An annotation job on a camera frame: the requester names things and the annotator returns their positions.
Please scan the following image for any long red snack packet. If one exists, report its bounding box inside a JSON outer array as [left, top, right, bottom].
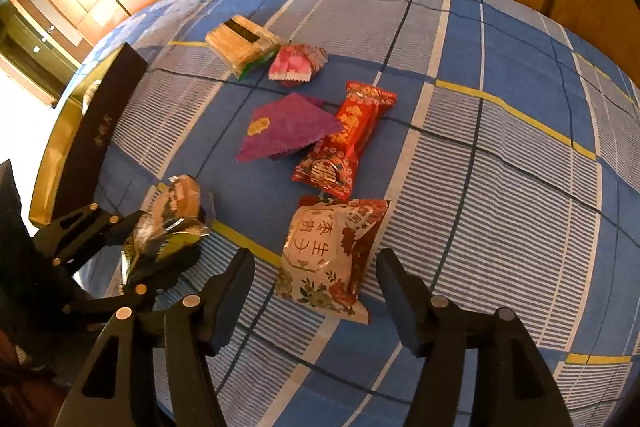
[[292, 81, 397, 200]]

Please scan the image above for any white red floral snack packet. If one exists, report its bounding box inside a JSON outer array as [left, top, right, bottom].
[[274, 196, 390, 324]]

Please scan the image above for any purple snack packet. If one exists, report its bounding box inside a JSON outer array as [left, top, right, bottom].
[[236, 93, 343, 162]]

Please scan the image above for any blue plaid bed sheet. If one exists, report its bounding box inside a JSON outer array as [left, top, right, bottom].
[[75, 0, 639, 426]]

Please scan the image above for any wooden door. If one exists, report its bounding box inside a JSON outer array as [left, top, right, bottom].
[[1, 0, 92, 107]]

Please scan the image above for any gold tin box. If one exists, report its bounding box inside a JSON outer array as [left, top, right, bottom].
[[28, 43, 148, 228]]

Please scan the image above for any pink snack packet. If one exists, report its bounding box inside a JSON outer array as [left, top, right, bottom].
[[268, 43, 328, 88]]

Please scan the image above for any beige wafer snack pack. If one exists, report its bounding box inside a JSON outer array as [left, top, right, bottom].
[[205, 15, 281, 80]]

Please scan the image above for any black and gold snack packet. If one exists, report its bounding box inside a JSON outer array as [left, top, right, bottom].
[[122, 174, 215, 285]]

